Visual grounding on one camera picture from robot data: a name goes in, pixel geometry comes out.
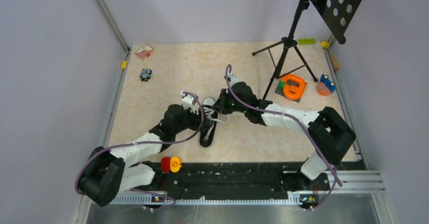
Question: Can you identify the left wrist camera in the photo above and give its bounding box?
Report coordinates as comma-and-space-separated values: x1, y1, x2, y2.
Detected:
181, 91, 198, 113

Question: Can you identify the orange ring toy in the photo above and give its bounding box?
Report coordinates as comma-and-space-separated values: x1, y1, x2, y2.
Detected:
275, 74, 307, 102

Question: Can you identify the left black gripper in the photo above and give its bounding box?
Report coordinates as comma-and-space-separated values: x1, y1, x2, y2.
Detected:
174, 105, 211, 135

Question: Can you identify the white shoelace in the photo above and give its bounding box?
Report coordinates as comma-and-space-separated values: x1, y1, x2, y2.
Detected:
200, 105, 230, 148

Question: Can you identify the purple cable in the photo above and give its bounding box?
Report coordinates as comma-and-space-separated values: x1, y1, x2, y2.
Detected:
74, 91, 205, 213
225, 64, 343, 210

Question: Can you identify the pink red box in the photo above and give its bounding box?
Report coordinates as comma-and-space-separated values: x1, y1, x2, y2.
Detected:
135, 44, 155, 61

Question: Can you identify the black music stand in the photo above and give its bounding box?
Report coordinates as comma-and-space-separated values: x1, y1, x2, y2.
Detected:
252, 0, 372, 101

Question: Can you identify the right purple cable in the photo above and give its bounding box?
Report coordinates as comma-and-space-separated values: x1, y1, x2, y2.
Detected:
225, 64, 343, 210

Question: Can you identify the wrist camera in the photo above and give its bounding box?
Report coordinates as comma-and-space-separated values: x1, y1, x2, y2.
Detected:
227, 73, 243, 87
181, 91, 198, 113

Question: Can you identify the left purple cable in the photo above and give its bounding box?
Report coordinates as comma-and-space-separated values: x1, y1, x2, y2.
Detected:
74, 91, 205, 213

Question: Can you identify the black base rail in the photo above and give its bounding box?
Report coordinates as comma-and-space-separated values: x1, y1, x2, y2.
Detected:
137, 162, 331, 200

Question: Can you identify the green block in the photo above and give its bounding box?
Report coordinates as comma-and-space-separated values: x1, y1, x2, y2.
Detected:
297, 38, 316, 45

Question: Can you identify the blue owl toy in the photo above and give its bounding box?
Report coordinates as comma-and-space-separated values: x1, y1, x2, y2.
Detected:
140, 68, 152, 81

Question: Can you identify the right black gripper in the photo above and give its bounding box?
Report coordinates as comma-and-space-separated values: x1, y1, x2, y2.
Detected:
212, 88, 248, 115

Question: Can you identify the blue orange toy car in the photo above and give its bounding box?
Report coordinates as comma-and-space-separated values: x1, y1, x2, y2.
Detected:
317, 74, 336, 96

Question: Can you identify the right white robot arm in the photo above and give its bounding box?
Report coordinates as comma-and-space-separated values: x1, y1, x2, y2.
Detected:
213, 82, 356, 190

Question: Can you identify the black white canvas sneaker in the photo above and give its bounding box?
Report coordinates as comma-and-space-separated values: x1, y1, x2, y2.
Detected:
199, 97, 219, 149

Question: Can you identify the yellow clip left edge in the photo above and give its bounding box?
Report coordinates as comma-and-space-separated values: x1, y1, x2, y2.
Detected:
121, 61, 127, 70

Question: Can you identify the yellow corner block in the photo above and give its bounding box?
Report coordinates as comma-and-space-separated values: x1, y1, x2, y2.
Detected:
320, 41, 331, 49

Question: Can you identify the wooden block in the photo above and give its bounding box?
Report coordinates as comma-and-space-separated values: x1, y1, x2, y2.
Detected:
330, 55, 340, 72

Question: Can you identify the white cable duct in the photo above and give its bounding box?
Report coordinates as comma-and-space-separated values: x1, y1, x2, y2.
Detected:
110, 194, 302, 205

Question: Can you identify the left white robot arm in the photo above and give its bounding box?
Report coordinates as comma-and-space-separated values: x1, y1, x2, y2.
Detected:
74, 104, 204, 207

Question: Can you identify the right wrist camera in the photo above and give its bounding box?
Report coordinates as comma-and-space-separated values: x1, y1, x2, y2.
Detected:
227, 73, 243, 87

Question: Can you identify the red yellow emergency button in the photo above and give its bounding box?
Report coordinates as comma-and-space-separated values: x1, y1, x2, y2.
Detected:
161, 156, 182, 173

